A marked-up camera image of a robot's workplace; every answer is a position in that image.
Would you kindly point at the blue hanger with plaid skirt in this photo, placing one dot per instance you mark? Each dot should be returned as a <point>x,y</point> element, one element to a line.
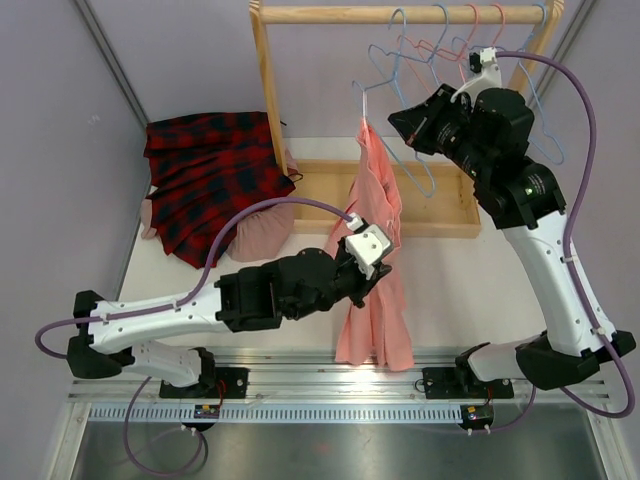
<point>391,78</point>

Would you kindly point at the salmon pink skirt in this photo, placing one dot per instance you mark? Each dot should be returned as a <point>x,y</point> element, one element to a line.
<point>378,329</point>

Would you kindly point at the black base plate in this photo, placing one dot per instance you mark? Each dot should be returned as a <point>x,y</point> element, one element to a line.
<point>448,383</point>
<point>227,382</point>

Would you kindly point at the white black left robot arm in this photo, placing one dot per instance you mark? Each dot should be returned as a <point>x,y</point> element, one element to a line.
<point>128,337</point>

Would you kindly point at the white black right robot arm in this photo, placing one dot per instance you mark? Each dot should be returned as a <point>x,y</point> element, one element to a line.
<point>487,138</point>

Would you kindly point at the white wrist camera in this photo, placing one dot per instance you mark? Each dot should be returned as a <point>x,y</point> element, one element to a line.
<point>486,74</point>
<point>368,244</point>

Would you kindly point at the white slotted cable duct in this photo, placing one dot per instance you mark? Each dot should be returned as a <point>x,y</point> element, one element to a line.
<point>280,413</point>

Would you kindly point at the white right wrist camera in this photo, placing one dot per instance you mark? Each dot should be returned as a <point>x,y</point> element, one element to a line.
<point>486,74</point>

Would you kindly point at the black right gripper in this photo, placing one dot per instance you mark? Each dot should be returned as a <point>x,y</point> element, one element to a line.
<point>417,125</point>

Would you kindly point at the wooden clothes rack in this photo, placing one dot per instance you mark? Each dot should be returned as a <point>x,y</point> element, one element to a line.
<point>453,212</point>

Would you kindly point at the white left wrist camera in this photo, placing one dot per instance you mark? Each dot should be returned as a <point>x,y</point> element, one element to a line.
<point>368,244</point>

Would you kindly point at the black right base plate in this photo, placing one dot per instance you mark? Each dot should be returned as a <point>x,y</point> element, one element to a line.
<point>448,383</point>

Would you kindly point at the blue hanger with pink skirt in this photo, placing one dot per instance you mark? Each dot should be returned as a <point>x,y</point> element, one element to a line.
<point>398,124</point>

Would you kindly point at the aluminium mounting rail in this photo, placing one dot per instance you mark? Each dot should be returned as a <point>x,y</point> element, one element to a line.
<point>313,376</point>

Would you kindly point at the pink hanger with ruffled garment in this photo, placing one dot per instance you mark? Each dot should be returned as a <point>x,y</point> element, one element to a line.
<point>429,52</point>

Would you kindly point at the pink wire hanger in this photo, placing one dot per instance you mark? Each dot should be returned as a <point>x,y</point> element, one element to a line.
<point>480,36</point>

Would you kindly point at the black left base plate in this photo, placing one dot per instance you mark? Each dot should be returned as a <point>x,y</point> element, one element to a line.
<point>227,382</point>

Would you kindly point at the red black plaid skirt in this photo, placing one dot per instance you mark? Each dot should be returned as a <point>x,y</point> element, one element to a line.
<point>205,168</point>

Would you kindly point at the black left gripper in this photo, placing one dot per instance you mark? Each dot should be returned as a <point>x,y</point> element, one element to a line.
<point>363,284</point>

